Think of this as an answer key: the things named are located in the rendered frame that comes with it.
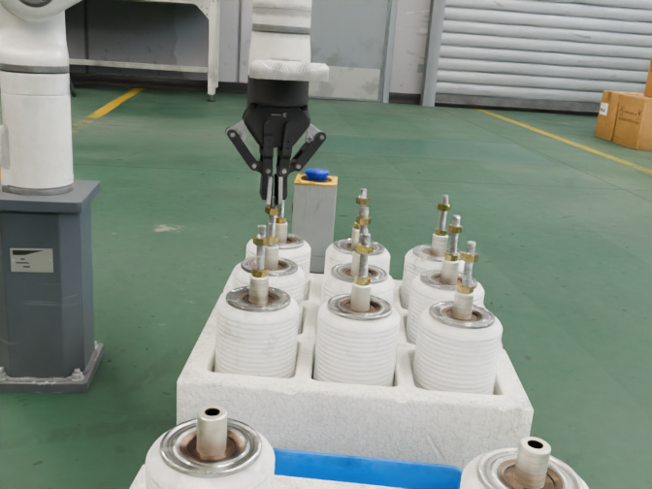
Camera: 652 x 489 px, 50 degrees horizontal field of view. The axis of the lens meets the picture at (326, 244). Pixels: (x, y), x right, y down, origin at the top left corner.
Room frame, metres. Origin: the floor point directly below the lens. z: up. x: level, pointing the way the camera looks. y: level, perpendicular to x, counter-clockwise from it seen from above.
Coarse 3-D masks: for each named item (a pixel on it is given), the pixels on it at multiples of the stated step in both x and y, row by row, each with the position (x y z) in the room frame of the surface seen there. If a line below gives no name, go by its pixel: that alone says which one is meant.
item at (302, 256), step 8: (248, 248) 0.98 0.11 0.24; (296, 248) 0.97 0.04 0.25; (304, 248) 0.98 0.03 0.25; (248, 256) 0.98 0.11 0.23; (280, 256) 0.95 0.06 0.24; (288, 256) 0.96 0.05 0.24; (296, 256) 0.96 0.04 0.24; (304, 256) 0.97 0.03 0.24; (304, 264) 0.98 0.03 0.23; (304, 272) 0.98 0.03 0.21; (304, 296) 0.98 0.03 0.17
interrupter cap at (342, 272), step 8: (344, 264) 0.91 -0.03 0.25; (336, 272) 0.87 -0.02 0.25; (344, 272) 0.88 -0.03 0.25; (368, 272) 0.89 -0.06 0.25; (376, 272) 0.89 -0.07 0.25; (384, 272) 0.88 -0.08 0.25; (344, 280) 0.85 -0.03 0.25; (352, 280) 0.84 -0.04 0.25; (376, 280) 0.85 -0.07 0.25; (384, 280) 0.86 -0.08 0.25
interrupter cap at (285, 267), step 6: (246, 258) 0.90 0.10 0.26; (252, 258) 0.90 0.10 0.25; (282, 258) 0.91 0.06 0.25; (246, 264) 0.88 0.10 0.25; (252, 264) 0.88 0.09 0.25; (282, 264) 0.89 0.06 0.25; (288, 264) 0.89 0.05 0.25; (294, 264) 0.89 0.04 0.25; (246, 270) 0.85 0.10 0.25; (270, 270) 0.87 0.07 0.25; (276, 270) 0.87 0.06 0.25; (282, 270) 0.86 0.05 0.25; (288, 270) 0.87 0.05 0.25; (294, 270) 0.87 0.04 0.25; (270, 276) 0.84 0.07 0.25; (276, 276) 0.85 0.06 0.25; (282, 276) 0.85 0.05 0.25
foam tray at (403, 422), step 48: (192, 384) 0.69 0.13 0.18; (240, 384) 0.69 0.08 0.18; (288, 384) 0.70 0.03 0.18; (336, 384) 0.71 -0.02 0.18; (288, 432) 0.69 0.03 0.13; (336, 432) 0.69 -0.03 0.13; (384, 432) 0.68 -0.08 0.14; (432, 432) 0.68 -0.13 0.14; (480, 432) 0.68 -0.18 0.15; (528, 432) 0.68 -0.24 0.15
